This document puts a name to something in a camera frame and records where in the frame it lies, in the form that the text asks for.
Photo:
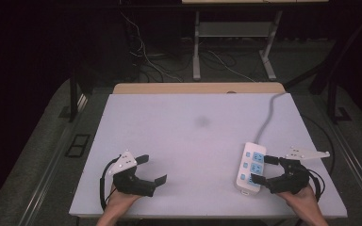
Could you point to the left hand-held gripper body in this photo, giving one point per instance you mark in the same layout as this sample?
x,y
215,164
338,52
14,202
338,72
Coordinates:
x,y
128,183

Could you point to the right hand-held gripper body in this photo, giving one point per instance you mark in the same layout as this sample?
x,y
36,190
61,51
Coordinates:
x,y
290,180

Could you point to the white power strip blue sockets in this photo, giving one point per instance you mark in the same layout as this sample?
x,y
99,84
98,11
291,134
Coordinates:
x,y
250,168

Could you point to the person's left hand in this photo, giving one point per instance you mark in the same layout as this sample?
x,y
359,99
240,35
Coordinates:
x,y
119,199

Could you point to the person's right hand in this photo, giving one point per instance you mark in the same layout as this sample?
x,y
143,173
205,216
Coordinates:
x,y
300,199

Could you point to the black floor socket box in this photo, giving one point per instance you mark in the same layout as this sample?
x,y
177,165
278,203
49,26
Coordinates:
x,y
78,145

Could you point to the black metal stand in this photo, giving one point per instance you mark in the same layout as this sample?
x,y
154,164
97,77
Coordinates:
x,y
333,100
73,97

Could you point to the wooden table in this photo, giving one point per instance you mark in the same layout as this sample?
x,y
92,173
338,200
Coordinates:
x,y
198,88

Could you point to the aluminium floor rail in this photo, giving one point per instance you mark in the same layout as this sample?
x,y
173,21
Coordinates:
x,y
355,157
56,150

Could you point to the grey metal desk frame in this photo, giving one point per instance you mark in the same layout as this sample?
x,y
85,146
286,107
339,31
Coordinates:
x,y
232,29

